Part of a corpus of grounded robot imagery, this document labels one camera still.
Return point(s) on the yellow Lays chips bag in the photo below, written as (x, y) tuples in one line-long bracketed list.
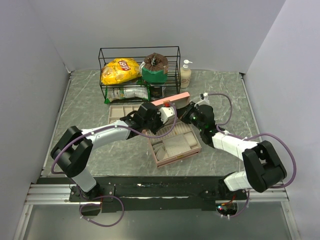
[(120, 70)]

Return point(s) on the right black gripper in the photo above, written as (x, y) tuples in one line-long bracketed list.
[(183, 113)]

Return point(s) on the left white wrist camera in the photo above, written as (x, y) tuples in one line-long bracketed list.
[(167, 114)]

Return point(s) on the dark tin can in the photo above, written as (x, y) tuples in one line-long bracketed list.
[(157, 91)]

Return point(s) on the cream pump lotion bottle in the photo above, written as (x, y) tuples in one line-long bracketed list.
[(185, 74)]

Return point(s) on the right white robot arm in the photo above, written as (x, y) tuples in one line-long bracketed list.
[(262, 165)]

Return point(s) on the pink jewelry box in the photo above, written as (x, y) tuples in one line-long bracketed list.
[(175, 141)]

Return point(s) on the black wire shelf rack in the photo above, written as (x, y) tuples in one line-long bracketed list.
[(107, 54)]

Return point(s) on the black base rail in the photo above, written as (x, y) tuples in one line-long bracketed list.
[(138, 193)]

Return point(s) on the pink jewelry tray insert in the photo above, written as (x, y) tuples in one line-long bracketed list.
[(118, 111)]

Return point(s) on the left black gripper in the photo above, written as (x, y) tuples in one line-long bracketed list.
[(157, 114)]

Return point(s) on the brown green wrapped package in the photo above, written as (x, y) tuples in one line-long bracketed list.
[(154, 68)]

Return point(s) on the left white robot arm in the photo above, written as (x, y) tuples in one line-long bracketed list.
[(74, 148)]

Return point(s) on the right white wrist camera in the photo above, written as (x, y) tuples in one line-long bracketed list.
[(204, 99)]

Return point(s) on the white green snack bag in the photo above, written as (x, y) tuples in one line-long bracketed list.
[(126, 93)]

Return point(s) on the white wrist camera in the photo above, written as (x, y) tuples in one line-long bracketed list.
[(204, 99), (167, 114)]

